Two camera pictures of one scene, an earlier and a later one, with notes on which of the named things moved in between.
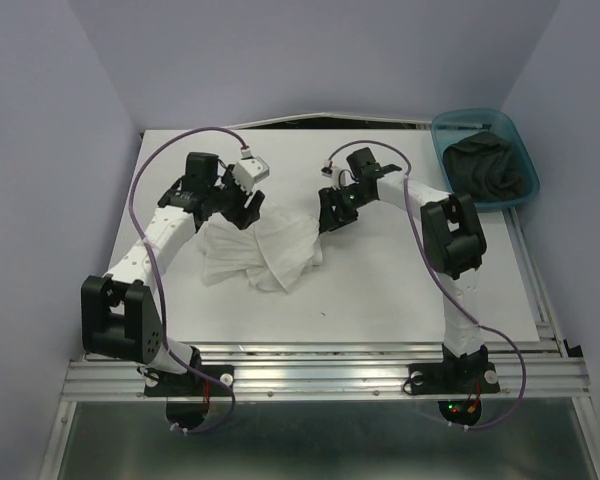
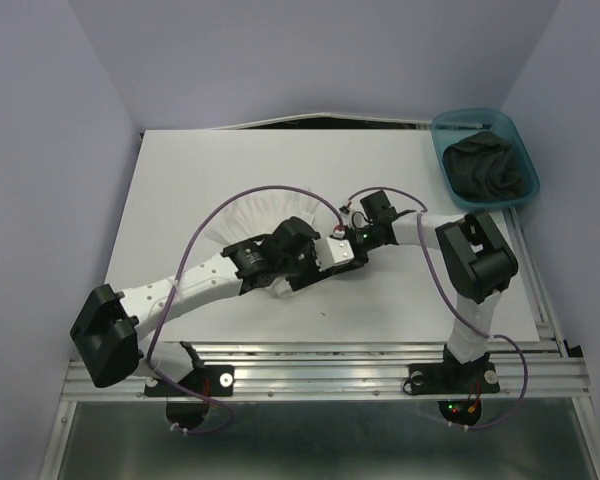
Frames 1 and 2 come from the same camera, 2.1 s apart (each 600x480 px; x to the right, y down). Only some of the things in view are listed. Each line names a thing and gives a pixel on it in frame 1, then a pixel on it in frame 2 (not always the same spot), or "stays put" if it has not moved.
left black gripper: [251, 213] to [311, 275]
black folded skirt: [485, 166] stays put
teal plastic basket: [483, 155] stays put
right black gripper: [331, 219] to [358, 255]
